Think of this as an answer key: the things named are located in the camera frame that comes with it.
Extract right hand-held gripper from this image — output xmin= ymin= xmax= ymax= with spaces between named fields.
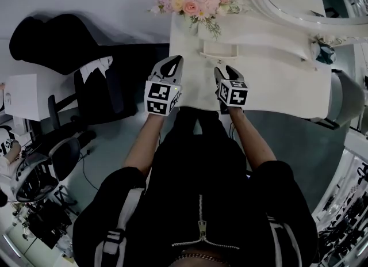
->
xmin=213 ymin=64 xmax=249 ymax=115

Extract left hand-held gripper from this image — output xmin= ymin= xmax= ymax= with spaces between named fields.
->
xmin=144 ymin=55 xmax=185 ymax=116

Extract white drawer with small knob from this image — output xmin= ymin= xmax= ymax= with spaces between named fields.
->
xmin=199 ymin=39 xmax=240 ymax=60

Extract white dressing table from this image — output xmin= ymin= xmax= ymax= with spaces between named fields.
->
xmin=168 ymin=11 xmax=335 ymax=121

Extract person's right forearm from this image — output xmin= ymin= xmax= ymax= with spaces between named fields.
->
xmin=228 ymin=106 xmax=278 ymax=172

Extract person's left forearm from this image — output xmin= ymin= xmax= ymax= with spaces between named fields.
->
xmin=122 ymin=112 xmax=168 ymax=178

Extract person's black trousers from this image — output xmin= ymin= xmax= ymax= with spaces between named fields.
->
xmin=169 ymin=106 xmax=234 ymax=146

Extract black office chair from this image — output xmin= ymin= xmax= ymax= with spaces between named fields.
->
xmin=9 ymin=13 xmax=171 ymax=157

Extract small dark jar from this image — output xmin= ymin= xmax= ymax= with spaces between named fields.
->
xmin=310 ymin=41 xmax=337 ymax=66

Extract gray shell chair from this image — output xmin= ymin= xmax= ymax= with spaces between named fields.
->
xmin=309 ymin=68 xmax=365 ymax=130

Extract person's black jacket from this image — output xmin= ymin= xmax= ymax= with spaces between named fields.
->
xmin=73 ymin=142 xmax=320 ymax=267

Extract white box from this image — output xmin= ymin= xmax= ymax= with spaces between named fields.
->
xmin=3 ymin=73 xmax=78 ymax=122

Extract gray swivel chair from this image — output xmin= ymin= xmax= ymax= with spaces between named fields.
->
xmin=10 ymin=137 xmax=82 ymax=204

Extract white rack with dark items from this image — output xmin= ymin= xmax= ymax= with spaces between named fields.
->
xmin=312 ymin=144 xmax=368 ymax=267

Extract black tripod equipment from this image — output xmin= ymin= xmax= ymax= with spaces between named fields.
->
xmin=11 ymin=185 xmax=79 ymax=250

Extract black floor cable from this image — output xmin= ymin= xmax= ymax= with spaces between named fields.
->
xmin=81 ymin=148 xmax=99 ymax=192

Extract silver chain necklace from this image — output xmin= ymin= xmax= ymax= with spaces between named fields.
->
xmin=174 ymin=253 xmax=228 ymax=264

